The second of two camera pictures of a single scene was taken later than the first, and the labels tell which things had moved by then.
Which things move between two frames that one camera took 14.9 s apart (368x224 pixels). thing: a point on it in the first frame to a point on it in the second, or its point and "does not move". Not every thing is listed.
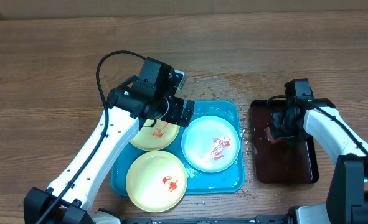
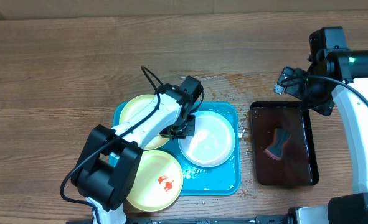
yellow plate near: x=156 y=181 does not move
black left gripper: x=174 y=117 to x=190 y=130
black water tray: x=289 y=160 does not move
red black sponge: x=273 y=140 to x=281 y=135
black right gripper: x=278 y=120 to x=325 y=104
